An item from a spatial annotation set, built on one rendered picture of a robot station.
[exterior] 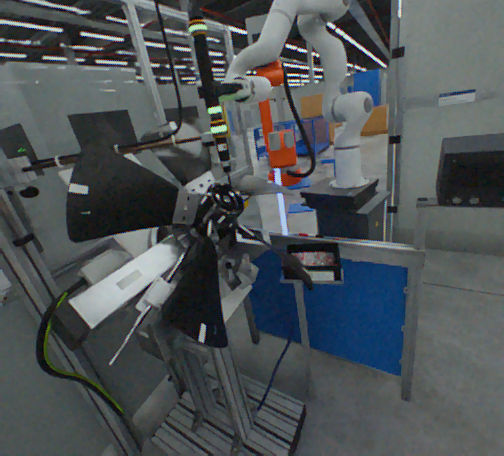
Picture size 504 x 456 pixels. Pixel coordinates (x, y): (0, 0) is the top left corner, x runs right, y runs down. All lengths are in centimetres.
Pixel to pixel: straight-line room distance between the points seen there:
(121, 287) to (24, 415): 89
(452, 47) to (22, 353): 284
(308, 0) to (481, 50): 152
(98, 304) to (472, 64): 244
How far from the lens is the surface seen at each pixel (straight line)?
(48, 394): 148
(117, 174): 65
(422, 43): 242
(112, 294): 66
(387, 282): 123
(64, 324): 64
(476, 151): 94
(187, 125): 91
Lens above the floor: 143
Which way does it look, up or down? 21 degrees down
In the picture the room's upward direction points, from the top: 10 degrees counter-clockwise
